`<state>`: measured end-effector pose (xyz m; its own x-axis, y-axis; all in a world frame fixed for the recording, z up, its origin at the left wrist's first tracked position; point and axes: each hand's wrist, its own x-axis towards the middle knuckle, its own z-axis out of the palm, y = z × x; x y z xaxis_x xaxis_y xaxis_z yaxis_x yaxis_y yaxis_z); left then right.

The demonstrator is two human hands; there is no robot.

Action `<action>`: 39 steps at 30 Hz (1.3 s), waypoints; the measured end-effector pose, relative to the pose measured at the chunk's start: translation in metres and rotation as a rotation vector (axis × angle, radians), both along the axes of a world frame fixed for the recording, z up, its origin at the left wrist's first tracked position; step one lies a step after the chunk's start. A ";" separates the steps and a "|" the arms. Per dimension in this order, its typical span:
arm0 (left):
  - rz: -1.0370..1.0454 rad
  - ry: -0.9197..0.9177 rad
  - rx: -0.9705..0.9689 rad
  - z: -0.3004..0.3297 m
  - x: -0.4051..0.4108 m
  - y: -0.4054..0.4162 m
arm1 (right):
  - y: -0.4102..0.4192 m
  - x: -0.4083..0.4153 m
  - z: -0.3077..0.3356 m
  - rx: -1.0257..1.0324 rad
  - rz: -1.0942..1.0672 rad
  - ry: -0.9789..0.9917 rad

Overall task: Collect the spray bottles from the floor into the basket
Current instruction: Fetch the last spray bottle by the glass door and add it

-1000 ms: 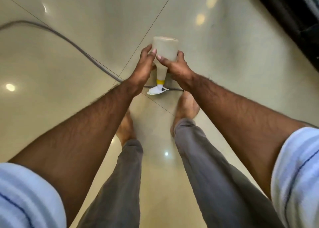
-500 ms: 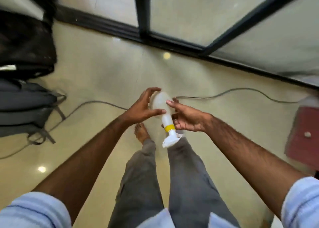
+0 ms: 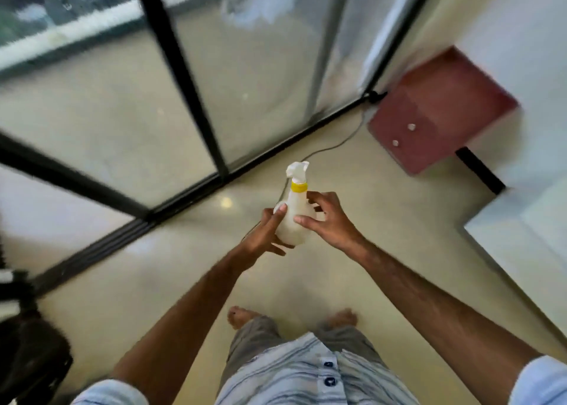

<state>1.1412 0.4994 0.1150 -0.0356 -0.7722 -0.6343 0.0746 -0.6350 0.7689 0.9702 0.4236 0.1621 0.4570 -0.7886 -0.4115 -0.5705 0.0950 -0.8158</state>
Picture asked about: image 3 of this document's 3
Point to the person's right hand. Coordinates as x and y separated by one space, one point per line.
335 227

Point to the person's left hand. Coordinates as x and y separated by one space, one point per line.
258 239

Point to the person's right middle finger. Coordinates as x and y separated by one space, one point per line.
317 206

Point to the person's left thumb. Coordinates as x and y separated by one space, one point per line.
280 214

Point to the person's right thumb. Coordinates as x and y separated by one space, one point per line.
309 222

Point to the white spray bottle yellow collar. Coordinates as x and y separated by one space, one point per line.
294 214

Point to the person's right forearm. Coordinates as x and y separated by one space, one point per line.
447 316

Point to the person's left forearm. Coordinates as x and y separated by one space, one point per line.
186 325

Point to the person's right foot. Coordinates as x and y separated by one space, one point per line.
342 318

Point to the person's foot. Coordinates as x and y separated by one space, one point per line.
342 318
241 317

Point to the person's left foot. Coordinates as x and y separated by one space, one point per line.
241 317

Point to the grey shorts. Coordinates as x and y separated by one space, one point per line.
265 342

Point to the reddish brown wooden cabinet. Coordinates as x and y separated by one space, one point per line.
436 112

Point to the striped white shirt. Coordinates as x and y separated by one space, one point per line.
305 373

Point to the black framed glass sliding door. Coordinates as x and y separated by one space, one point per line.
168 99

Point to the white bed mattress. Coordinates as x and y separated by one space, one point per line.
522 245

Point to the black chair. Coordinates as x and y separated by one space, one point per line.
26 342

